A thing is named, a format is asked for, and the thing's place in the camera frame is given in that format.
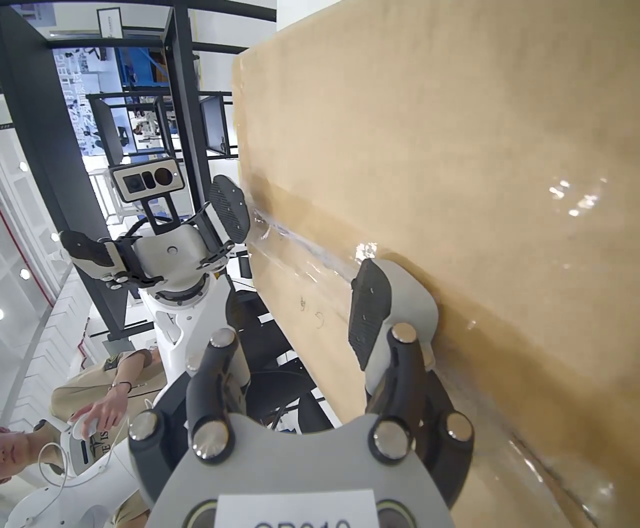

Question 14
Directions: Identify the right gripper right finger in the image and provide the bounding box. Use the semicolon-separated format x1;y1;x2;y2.
348;258;474;508

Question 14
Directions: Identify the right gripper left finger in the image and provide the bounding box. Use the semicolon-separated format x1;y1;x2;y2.
129;292;251;507

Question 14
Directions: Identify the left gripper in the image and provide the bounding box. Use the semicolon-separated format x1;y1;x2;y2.
59;175;250;302

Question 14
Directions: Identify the person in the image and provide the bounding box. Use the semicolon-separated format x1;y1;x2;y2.
0;347;167;528

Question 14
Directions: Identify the large brown cardboard carton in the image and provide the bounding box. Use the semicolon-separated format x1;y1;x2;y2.
231;0;640;528

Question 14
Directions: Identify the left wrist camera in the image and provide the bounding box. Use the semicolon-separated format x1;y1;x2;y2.
109;157;187;237

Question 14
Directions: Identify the black metal frame rack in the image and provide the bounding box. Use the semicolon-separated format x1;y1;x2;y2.
0;0;277;346

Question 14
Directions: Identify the thin white cable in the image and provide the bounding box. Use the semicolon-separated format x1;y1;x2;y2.
37;397;153;487

